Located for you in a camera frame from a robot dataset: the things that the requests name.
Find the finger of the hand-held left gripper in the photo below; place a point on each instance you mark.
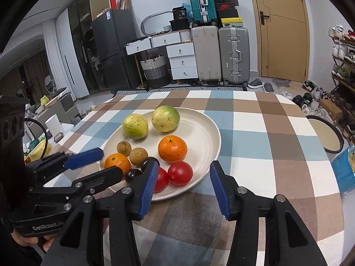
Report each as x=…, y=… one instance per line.
x=102, y=176
x=84, y=157

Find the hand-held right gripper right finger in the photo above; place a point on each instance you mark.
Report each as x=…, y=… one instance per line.
x=220, y=191

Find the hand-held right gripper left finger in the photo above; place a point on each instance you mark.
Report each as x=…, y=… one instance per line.
x=148, y=188

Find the red tomato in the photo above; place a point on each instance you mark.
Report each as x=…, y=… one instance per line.
x=162, y=180
x=180, y=174

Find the dark plum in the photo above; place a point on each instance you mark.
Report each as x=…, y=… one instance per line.
x=145, y=165
x=131, y=176

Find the brown longan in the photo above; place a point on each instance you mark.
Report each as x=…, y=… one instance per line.
x=123, y=148
x=138, y=156

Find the green-yellow guava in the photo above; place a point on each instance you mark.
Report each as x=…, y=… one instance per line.
x=135, y=127
x=165, y=118

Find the cream round plate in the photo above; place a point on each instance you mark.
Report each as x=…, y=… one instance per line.
x=199, y=133

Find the person's left hand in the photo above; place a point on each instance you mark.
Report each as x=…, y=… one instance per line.
x=20, y=241

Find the small orange mandarin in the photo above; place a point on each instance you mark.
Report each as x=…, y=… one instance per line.
x=116, y=162

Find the white bin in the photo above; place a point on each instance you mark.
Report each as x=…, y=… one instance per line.
x=53, y=124

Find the large orange mandarin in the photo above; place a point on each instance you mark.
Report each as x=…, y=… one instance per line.
x=172, y=149

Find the plaid tablecloth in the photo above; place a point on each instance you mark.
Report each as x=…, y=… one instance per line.
x=263, y=158

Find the grey office chair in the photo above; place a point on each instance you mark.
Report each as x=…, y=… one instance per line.
x=49, y=84

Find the white wardrobe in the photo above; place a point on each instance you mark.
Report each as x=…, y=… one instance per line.
x=72, y=58

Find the dark grey refrigerator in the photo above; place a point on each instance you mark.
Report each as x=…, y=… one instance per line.
x=115, y=50

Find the woven basket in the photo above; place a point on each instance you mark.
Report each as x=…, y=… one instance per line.
x=154, y=69

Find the grey slipper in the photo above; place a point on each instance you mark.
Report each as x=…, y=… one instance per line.
x=255, y=83
x=268, y=87

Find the round black rimmed stool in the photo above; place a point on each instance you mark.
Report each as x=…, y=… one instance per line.
x=323, y=134

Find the glass door wardrobe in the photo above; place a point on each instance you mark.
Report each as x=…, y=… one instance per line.
x=83, y=38

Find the blue snack bag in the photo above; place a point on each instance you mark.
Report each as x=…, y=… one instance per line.
x=342, y=171

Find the grey floor rug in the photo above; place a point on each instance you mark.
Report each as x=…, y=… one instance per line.
x=281, y=83

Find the white desk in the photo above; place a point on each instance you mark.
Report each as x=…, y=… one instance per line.
x=147, y=44

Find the white drawer unit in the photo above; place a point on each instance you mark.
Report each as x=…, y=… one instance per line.
x=183, y=61

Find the silver suitcase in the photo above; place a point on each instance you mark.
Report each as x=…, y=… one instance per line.
x=234, y=56

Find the beige suitcase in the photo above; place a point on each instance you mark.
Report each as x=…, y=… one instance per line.
x=206, y=55

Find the cardboard box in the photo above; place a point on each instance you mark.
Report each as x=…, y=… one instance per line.
x=330, y=109

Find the wooden shoe rack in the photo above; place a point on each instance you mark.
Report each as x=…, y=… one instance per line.
x=344, y=77

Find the yellow shoe box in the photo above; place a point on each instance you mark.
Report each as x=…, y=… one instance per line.
x=231, y=22

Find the wooden door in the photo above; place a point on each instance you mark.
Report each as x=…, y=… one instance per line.
x=285, y=33

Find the black red shoe box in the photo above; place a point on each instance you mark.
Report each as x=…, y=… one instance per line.
x=226, y=3

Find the teal suitcase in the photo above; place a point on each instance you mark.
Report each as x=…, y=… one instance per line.
x=201, y=2

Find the oval grey mirror frame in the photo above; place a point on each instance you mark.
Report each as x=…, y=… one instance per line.
x=144, y=22

